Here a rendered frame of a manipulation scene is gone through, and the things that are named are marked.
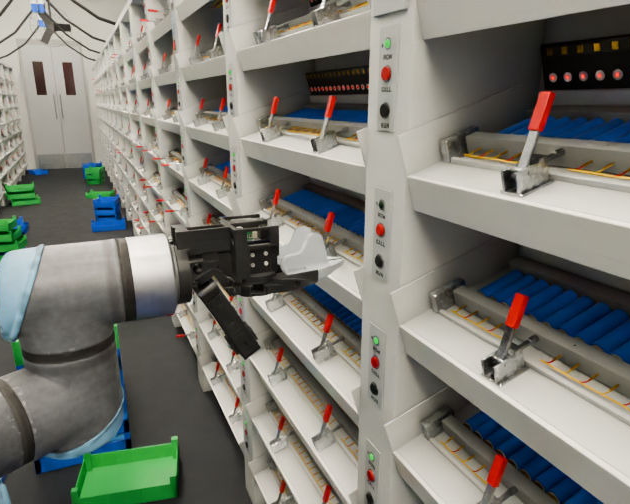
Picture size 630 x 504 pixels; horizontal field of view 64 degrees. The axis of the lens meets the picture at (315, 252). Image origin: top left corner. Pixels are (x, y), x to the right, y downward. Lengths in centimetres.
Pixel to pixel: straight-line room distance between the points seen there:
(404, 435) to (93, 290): 46
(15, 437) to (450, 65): 60
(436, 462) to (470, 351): 20
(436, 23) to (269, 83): 73
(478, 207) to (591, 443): 23
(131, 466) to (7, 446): 140
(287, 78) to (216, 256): 78
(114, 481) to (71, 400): 133
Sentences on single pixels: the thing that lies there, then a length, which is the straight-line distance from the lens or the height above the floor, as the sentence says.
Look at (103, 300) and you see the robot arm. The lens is 54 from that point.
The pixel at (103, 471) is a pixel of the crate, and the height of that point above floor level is 0.
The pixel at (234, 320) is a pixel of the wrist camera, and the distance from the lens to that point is 61.
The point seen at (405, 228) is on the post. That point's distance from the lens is 64.
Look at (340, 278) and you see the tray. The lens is 83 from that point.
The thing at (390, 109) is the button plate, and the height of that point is 117.
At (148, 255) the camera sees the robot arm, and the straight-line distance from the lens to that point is 55.
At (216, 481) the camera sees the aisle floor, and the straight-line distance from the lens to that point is 183.
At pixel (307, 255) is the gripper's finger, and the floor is 100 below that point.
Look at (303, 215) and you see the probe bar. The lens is 108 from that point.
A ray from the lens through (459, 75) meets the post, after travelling 66.
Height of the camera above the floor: 118
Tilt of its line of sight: 17 degrees down
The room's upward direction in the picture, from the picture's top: straight up
